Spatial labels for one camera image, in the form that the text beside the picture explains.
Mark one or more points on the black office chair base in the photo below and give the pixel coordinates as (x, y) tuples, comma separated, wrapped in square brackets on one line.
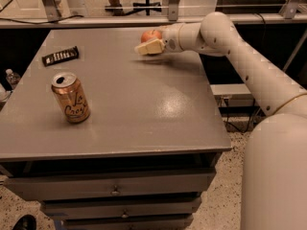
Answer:
[(147, 7)]

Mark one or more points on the orange LaCroix soda can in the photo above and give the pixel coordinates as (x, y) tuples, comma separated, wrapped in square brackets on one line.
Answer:
[(69, 93)]

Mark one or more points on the middle grey drawer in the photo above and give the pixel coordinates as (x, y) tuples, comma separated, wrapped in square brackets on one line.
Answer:
[(124, 208)]

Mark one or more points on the top grey drawer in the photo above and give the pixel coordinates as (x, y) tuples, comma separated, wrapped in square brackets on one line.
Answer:
[(110, 184)]

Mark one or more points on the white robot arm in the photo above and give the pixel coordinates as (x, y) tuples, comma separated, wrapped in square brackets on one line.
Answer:
[(274, 183)]

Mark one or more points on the low aluminium rail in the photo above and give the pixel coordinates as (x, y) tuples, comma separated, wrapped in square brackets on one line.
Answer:
[(232, 95)]

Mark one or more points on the grey drawer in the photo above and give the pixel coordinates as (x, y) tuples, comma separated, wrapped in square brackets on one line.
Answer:
[(110, 184), (124, 208), (135, 223)]

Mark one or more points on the bottom grey drawer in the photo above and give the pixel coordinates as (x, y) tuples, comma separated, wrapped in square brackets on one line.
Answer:
[(135, 223)]

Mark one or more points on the red apple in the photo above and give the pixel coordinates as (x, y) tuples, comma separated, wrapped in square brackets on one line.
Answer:
[(150, 34)]

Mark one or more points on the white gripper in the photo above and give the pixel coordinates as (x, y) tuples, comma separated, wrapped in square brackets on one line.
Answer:
[(171, 36)]

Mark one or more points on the aluminium frame rail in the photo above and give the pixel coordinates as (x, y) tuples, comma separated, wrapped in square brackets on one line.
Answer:
[(77, 21)]

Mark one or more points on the grey drawer cabinet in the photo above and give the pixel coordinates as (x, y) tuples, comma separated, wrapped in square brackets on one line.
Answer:
[(146, 113)]

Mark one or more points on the black shoe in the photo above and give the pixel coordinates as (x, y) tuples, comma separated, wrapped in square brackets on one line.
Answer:
[(27, 222)]

